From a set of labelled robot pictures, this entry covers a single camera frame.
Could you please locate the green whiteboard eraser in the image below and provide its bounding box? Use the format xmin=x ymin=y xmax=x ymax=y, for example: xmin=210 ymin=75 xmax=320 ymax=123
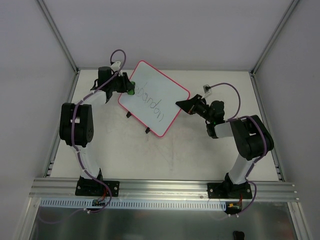
xmin=127 ymin=81 xmax=136 ymax=96

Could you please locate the pink framed whiteboard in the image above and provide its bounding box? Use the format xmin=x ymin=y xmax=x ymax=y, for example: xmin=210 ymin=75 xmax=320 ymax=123
xmin=118 ymin=60 xmax=191 ymax=138

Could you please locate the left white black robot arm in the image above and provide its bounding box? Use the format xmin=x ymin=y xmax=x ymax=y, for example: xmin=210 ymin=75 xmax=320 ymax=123
xmin=59 ymin=61 xmax=135 ymax=195

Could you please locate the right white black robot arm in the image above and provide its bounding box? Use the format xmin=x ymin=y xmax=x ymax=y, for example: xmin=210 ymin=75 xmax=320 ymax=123
xmin=175 ymin=94 xmax=274 ymax=200

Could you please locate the black whiteboard clip left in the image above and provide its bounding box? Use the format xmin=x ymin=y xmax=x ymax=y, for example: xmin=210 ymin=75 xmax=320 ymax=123
xmin=126 ymin=111 xmax=132 ymax=118

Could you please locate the black whiteboard clip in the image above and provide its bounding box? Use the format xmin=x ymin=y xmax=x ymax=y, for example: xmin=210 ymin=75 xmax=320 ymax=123
xmin=145 ymin=127 xmax=151 ymax=134
xmin=126 ymin=111 xmax=132 ymax=118

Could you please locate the black whiteboard clip right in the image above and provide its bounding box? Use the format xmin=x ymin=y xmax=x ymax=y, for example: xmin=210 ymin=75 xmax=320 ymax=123
xmin=145 ymin=127 xmax=151 ymax=134

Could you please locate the small black object bottom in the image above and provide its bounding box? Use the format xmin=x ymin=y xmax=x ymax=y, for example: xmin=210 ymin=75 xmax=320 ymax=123
xmin=233 ymin=231 xmax=245 ymax=240

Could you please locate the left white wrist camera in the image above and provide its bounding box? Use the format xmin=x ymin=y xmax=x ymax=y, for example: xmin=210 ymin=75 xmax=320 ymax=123
xmin=110 ymin=60 xmax=123 ymax=76

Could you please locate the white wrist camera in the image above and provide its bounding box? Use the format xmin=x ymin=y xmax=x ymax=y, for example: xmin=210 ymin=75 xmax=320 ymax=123
xmin=202 ymin=84 xmax=212 ymax=99
xmin=110 ymin=60 xmax=123 ymax=76

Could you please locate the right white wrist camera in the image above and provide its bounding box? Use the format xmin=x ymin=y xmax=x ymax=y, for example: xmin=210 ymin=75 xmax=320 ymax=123
xmin=202 ymin=84 xmax=212 ymax=99

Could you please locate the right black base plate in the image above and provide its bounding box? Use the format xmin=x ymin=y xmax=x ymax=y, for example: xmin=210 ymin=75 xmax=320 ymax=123
xmin=207 ymin=182 xmax=253 ymax=200

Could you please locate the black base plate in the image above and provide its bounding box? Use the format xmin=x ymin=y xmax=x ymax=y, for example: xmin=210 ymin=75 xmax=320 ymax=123
xmin=75 ymin=177 xmax=120 ymax=197
xmin=207 ymin=182 xmax=253 ymax=200

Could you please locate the left aluminium frame post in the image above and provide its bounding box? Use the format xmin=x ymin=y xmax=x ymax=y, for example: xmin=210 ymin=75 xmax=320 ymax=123
xmin=35 ymin=0 xmax=79 ymax=74

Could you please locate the aluminium frame post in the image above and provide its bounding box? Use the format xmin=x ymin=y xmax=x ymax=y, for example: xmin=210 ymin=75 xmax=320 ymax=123
xmin=35 ymin=0 xmax=79 ymax=74
xmin=250 ymin=0 xmax=300 ymax=76

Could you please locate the white slotted cable duct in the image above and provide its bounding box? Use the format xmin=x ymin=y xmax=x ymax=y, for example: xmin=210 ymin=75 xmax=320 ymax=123
xmin=39 ymin=198 xmax=227 ymax=211

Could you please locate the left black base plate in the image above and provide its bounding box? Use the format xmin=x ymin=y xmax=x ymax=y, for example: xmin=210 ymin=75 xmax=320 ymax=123
xmin=75 ymin=177 xmax=120 ymax=197

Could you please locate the aluminium mounting rail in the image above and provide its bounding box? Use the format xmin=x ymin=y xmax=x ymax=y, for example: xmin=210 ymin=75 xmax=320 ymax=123
xmin=28 ymin=177 xmax=300 ymax=202

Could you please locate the right aluminium frame post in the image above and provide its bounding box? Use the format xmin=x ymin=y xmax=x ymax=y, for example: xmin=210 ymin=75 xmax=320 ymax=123
xmin=250 ymin=0 xmax=300 ymax=76

